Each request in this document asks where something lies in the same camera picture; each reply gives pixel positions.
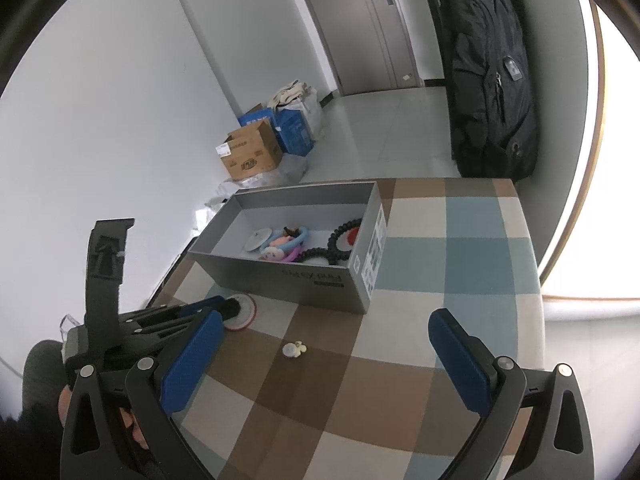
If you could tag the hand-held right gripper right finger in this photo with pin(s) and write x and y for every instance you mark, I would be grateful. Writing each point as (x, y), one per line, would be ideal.
(460, 360)

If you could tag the black backpack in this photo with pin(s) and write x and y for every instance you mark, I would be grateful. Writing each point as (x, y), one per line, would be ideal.
(485, 75)

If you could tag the pink black hair clip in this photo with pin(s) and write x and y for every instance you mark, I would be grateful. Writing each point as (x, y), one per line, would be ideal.
(292, 257)

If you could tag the small white yellow charm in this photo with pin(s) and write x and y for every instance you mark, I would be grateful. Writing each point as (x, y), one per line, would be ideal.
(292, 350)

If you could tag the grey door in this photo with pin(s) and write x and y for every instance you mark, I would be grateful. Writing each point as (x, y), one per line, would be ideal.
(360, 25)

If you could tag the checkered tablecloth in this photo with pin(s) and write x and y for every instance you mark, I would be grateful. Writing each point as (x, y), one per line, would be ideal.
(400, 270)

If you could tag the small red hair accessory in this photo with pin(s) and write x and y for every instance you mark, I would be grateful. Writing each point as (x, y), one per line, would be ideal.
(354, 235)

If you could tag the round white pink compact mirror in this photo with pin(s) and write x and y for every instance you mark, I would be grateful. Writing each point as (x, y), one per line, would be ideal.
(245, 317)

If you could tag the light blue hair hoop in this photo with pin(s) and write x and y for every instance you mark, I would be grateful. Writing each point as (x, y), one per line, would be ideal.
(301, 237)

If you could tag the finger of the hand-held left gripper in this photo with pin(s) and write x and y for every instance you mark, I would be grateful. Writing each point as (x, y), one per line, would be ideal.
(231, 311)
(200, 305)

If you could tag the person's left forearm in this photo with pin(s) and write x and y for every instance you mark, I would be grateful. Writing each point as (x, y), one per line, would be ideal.
(42, 375)

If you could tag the beige cloth bag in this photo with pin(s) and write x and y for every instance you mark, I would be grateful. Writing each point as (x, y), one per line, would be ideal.
(295, 92)

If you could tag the white plastic bag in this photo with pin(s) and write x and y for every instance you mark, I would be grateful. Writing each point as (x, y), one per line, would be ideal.
(290, 170)
(210, 212)

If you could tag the person's left hand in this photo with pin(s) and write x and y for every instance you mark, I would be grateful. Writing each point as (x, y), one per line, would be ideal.
(132, 425)

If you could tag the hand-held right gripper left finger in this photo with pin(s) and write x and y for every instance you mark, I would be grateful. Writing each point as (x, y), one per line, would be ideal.
(192, 360)

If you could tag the brown cardboard box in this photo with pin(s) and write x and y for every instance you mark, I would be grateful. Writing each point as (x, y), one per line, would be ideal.
(250, 152)

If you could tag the white round brooch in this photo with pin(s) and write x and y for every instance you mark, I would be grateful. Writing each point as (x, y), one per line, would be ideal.
(257, 240)

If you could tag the grey cardboard box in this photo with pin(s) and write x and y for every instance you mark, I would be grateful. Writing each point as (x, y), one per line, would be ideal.
(280, 280)

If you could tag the blue carton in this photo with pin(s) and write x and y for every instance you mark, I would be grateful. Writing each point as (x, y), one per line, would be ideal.
(295, 132)

